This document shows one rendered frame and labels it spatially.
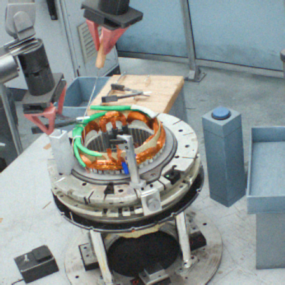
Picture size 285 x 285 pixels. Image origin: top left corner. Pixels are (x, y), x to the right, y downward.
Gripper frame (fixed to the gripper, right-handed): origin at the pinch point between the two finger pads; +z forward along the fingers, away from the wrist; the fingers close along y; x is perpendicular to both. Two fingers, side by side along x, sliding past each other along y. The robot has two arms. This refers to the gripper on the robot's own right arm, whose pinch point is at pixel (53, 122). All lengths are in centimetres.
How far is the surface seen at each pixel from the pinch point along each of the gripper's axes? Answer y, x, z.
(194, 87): -213, -13, 145
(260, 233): 7, 43, 26
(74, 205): 15.0, 6.5, 9.1
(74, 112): -22.1, -5.3, 14.6
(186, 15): -231, -14, 101
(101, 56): -0.3, 14.1, -15.2
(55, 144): 8.2, 3.2, -0.9
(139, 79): -35.7, 9.0, 15.0
